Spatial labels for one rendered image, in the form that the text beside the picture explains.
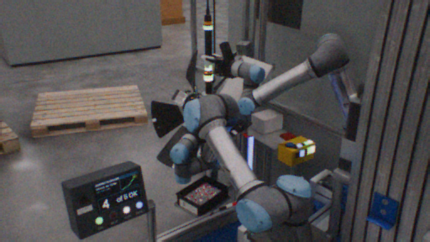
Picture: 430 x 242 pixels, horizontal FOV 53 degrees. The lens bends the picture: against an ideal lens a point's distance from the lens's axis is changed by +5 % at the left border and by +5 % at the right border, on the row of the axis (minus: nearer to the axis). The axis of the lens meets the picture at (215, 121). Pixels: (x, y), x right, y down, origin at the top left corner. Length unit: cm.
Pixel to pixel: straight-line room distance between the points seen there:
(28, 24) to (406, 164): 656
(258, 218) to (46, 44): 640
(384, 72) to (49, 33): 652
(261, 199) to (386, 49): 58
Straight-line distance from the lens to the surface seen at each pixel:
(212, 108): 151
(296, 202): 143
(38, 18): 735
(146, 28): 791
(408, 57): 128
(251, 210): 135
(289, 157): 209
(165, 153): 219
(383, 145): 138
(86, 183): 152
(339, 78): 184
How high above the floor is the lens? 205
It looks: 25 degrees down
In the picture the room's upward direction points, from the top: straight up
